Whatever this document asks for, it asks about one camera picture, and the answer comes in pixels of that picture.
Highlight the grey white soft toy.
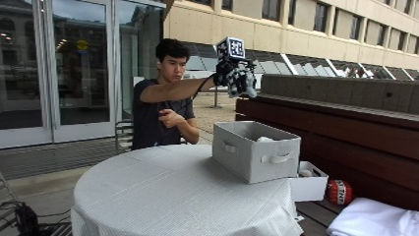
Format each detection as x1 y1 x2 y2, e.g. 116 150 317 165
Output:
229 67 260 99

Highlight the the person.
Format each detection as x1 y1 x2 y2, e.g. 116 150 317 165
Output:
129 37 218 151

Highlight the metal pole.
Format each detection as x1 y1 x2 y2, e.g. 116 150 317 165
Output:
209 86 222 109

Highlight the metal chair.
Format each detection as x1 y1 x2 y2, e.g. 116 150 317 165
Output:
115 120 134 154

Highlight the white marker cube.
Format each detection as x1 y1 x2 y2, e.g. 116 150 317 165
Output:
214 35 248 63

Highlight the grey fabric storage box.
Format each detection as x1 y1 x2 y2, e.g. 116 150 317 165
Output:
210 120 302 185

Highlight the white tablecloth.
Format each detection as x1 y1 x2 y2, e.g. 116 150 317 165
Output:
69 144 305 236

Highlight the glass door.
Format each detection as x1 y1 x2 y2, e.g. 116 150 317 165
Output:
0 0 168 149

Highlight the dark wooden bench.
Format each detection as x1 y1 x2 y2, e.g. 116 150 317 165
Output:
234 92 419 236

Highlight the small white storage box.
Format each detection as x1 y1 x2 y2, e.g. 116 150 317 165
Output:
287 160 330 203

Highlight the red striped soft toy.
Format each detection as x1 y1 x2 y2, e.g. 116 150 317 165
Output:
326 179 354 207

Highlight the black equipment bag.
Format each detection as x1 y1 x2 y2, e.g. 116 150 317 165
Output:
13 201 43 236

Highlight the white folded cloth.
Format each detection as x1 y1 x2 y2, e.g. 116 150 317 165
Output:
326 197 419 236

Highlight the black glove cable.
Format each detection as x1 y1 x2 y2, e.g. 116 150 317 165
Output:
161 76 216 116

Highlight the grey concrete planter wall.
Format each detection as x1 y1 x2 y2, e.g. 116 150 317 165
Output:
260 74 419 116

